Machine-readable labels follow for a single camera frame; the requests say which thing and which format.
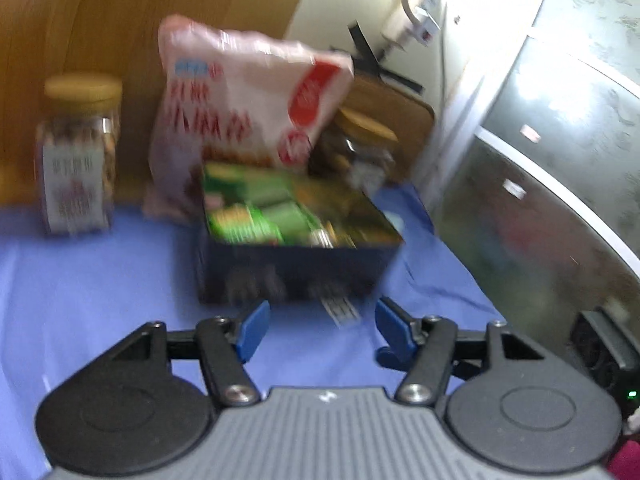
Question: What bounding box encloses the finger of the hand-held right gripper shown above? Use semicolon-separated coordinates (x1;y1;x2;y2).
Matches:
375;346;414;370

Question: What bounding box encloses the light green wafer packet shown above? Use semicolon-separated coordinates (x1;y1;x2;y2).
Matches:
249;186;322;242

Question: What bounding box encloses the magenta cloth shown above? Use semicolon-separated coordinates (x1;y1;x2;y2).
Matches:
606;437;640;480

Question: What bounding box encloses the dark green snack packet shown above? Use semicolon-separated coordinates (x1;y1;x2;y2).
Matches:
204;163;297;203

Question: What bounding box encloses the black cardboard box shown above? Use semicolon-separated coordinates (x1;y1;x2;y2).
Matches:
195;162;407;330

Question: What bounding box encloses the blue bed sheet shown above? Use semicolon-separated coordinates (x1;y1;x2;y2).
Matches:
0;182;507;480

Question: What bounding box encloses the dark nut jar, gold lid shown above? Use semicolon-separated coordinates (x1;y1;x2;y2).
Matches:
309;109;402;197

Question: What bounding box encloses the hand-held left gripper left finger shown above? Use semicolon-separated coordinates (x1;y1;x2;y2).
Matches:
82;300;272;407

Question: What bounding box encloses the small green snack packet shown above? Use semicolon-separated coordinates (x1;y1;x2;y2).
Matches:
206;204;287;247

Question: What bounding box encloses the frosted glass sliding door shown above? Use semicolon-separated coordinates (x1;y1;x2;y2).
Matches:
414;0;640;396

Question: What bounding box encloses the large pink snack bag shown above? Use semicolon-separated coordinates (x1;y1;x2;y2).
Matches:
144;14;357;223

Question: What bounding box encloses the clear peanut packet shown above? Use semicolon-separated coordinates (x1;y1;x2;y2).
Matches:
309;217;358;250

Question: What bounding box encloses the cashew jar with gold lid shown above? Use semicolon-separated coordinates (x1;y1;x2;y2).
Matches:
34;73;124;236

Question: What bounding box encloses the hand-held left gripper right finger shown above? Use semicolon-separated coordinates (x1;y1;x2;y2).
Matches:
375;297;568;406

